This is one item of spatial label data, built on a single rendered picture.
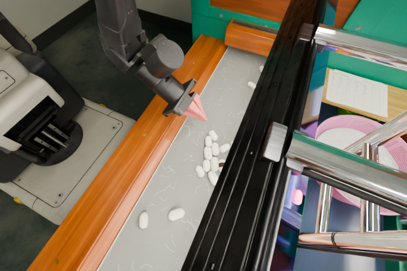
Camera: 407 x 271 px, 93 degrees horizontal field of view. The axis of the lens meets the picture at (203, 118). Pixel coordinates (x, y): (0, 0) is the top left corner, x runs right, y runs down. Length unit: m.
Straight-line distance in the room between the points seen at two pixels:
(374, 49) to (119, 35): 0.36
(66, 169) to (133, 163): 0.72
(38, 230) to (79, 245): 1.01
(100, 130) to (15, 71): 0.57
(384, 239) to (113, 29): 0.48
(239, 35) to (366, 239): 0.59
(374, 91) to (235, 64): 0.45
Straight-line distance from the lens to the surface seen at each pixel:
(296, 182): 0.18
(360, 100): 0.75
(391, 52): 0.28
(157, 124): 0.57
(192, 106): 0.45
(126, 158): 0.55
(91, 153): 1.20
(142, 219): 0.51
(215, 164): 0.51
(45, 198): 1.23
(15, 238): 1.62
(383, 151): 0.76
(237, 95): 0.65
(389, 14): 0.74
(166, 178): 0.53
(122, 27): 0.40
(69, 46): 2.42
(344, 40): 0.26
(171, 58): 0.38
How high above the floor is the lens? 1.25
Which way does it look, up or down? 59 degrees down
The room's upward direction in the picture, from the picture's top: straight up
